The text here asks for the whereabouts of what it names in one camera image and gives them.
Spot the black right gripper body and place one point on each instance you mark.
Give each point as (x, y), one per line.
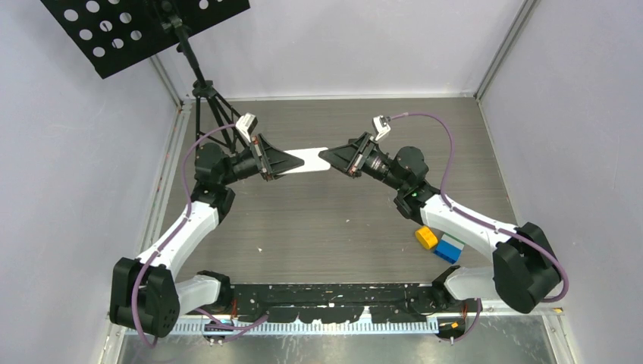
(361, 163)

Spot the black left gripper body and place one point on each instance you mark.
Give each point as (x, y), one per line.
(258, 154)

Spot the white air conditioner remote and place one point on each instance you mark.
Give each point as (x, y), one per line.
(312, 161)

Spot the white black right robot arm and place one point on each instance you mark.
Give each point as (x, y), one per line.
(522, 272)

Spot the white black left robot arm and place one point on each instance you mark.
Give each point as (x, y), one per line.
(145, 295)

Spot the yellow toy brick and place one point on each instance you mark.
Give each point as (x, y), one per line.
(426, 238)

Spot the blue green white brick stack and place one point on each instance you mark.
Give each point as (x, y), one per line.
(449, 248)

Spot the black music stand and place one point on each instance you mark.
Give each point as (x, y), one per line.
(114, 35)

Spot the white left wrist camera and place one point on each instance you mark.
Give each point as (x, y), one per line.
(245, 126)

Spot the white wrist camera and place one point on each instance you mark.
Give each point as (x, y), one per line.
(245, 126)
(382, 128)

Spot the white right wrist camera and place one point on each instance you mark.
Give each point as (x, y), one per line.
(382, 128)

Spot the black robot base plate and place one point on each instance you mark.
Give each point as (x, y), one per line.
(338, 303)

